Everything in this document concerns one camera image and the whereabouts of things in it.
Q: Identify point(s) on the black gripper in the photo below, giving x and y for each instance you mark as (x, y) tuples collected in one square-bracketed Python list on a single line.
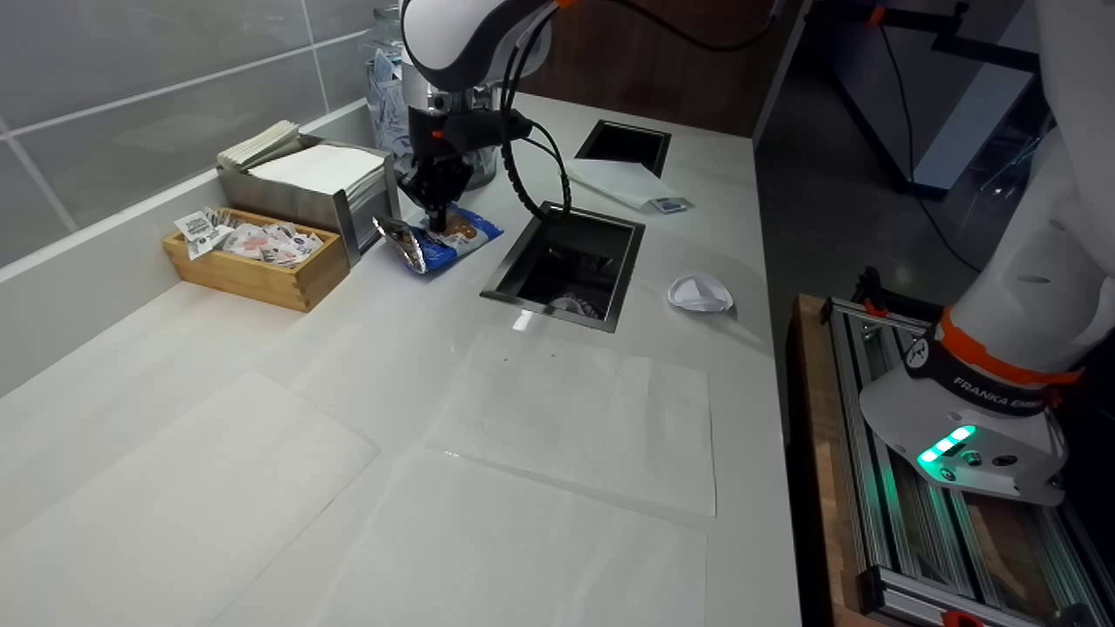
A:
[(440, 163)]

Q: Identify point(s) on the blue and white pretzel packet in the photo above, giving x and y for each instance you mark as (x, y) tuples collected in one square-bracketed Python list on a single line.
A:
[(453, 242)]

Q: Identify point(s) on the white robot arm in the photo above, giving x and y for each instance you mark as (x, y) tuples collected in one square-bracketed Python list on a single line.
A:
[(1022, 292)]

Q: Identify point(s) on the glass jar of sachets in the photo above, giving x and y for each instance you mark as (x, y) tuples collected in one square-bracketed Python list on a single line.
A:
[(389, 100)]

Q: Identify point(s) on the metal napkin dispenser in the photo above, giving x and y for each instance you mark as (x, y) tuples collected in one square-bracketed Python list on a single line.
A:
[(314, 179)]

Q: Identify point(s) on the wooden tray of sachets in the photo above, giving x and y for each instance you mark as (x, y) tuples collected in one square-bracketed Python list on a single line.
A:
[(264, 264)]

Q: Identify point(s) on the small blue white sachet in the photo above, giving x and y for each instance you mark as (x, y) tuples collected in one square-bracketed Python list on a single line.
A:
[(668, 206)]

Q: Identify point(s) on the thin white paper sheet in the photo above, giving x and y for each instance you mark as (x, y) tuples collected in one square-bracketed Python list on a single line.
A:
[(581, 418), (176, 499), (510, 550)]

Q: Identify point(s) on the wooden base board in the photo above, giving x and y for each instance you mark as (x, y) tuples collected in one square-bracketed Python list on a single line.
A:
[(814, 490)]

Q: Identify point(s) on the black stand with red clamp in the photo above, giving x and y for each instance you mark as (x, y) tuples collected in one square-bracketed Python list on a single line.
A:
[(929, 23)]

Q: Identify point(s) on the white and blue panel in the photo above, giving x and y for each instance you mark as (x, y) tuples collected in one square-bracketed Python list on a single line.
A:
[(986, 115)]

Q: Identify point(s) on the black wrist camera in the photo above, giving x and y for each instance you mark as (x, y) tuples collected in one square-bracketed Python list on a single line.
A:
[(508, 128)]

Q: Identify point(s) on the aluminium profile base frame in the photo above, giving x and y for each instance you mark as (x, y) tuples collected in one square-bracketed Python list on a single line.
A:
[(893, 490)]

